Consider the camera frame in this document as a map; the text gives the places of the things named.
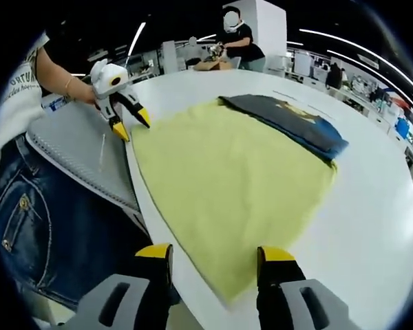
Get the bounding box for white ceiling light strip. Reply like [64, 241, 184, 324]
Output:
[326, 49, 379, 68]
[299, 29, 413, 104]
[127, 22, 147, 66]

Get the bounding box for grey mesh chair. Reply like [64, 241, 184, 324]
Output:
[25, 99, 142, 212]

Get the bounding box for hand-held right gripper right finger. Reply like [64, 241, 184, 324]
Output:
[255, 245, 352, 330]

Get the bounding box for yellow blue black garment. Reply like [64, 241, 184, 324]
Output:
[127, 94, 350, 307]

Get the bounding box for black backpack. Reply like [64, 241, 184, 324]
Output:
[326, 63, 343, 89]

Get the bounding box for brown cardboard box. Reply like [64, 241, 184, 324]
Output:
[194, 58, 235, 72]

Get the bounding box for blue container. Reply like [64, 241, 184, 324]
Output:
[395, 116, 410, 138]

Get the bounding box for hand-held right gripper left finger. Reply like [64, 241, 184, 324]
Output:
[76, 243, 180, 330]

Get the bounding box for white tall cabinet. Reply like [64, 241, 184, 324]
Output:
[162, 40, 176, 75]

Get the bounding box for white square pillar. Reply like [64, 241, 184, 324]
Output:
[240, 0, 287, 69]

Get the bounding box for person's blue jeans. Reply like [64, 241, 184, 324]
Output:
[0, 133, 152, 310]

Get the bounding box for person's left hand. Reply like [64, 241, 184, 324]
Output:
[74, 80, 97, 105]

